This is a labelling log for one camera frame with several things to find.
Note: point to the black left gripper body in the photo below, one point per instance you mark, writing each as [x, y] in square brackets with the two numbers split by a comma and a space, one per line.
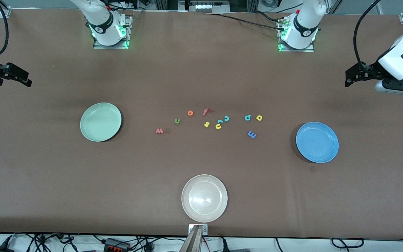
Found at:
[372, 69]

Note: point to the teal letter b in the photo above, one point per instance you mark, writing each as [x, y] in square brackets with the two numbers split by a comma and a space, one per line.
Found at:
[247, 118]

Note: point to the blue letter m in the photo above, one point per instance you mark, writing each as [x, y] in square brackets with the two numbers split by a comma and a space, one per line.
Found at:
[252, 134]

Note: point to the red letter w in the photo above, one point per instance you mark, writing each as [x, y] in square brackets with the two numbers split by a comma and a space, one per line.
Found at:
[159, 131]

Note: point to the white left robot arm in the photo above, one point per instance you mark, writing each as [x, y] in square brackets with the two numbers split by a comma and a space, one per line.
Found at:
[304, 35]

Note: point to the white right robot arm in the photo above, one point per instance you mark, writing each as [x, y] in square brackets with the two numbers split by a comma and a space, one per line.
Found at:
[105, 33]

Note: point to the blue plate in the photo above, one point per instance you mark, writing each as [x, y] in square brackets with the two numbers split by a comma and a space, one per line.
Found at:
[322, 147]

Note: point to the green plate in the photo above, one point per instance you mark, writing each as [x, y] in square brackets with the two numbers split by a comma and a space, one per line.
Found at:
[96, 126]

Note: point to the grey control box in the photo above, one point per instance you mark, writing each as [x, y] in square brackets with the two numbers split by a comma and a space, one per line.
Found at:
[205, 7]

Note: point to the black power adapter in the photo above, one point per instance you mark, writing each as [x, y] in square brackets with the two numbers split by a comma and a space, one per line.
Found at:
[0, 249]

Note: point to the black orange power strip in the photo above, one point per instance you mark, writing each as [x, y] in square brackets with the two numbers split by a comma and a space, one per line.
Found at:
[112, 243]

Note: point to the beige plate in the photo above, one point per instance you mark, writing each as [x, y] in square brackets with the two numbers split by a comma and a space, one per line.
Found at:
[205, 197]

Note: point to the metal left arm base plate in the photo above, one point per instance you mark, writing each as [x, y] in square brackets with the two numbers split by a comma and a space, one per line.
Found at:
[310, 50]

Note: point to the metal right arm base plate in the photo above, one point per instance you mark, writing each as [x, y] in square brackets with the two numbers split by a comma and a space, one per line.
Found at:
[98, 46]

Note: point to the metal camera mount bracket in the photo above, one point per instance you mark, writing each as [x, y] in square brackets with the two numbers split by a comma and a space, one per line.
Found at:
[205, 230]

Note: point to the grey camera pole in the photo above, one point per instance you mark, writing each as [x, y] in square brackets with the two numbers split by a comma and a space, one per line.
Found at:
[191, 243]

